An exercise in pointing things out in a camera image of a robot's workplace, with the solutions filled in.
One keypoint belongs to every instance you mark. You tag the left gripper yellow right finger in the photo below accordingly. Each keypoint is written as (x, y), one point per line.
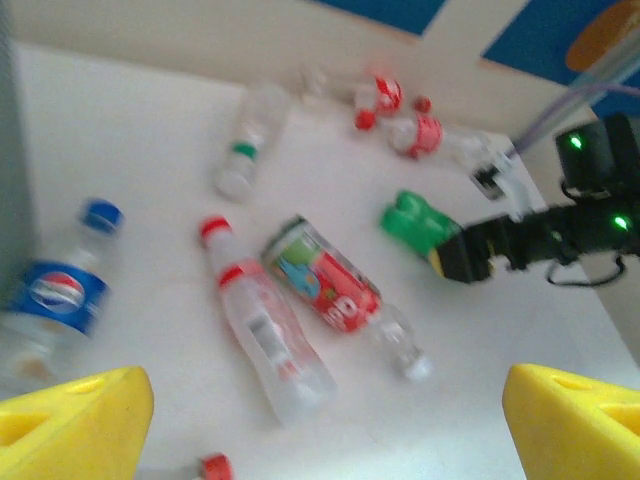
(565, 430)

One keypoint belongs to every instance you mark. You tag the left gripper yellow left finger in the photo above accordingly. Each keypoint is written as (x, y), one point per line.
(80, 425)

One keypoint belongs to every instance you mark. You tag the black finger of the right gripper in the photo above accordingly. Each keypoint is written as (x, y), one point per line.
(470, 252)

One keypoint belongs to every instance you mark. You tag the green plastic bottle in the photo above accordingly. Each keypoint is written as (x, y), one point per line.
(417, 225)

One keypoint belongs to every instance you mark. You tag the colourful red label bottle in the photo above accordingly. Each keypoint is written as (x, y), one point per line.
(330, 285)

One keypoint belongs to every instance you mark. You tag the tall clear bottle red cap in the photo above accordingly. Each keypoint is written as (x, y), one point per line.
(260, 320)

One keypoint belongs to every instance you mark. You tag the clear bottle with green band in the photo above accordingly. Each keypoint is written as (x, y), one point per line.
(250, 140)

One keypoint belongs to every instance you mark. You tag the Pepsi bottle with blue cap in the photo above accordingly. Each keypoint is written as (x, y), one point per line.
(60, 295)

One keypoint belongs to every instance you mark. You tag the Coca-Cola bottle with red cap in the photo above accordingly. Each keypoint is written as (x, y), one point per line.
(212, 467)

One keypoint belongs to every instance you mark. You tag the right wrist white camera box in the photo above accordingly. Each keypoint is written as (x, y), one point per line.
(495, 175)

